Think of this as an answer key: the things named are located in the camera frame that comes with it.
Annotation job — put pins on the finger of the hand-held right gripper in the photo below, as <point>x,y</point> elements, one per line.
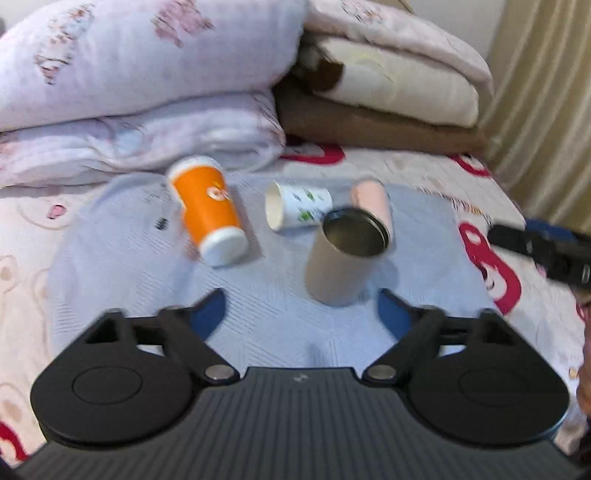
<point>531,247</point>

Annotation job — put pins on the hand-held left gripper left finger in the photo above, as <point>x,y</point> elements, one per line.
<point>211,310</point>

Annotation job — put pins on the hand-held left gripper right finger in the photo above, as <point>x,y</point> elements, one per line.
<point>391,314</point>

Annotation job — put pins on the orange paper cup white lid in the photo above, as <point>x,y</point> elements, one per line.
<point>207,207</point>

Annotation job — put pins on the pink cup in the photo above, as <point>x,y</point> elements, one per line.
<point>371,198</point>

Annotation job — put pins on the white cup green print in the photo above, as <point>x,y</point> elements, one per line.
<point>300,205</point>

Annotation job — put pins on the light blue cloth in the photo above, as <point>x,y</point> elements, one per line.
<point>272,295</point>

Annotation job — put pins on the tan cylindrical can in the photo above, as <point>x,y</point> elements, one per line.
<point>339,272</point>

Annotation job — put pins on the beige curtain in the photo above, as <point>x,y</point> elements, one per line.
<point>545,101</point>

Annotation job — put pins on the brown folded blanket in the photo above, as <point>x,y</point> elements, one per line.
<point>369,127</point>

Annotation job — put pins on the cream blanket brown patches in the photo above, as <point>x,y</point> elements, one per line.
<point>406,87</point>

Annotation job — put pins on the pink folded quilt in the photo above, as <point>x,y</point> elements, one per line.
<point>406,41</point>

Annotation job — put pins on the pink floral pillows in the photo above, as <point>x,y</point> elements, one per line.
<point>138,60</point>

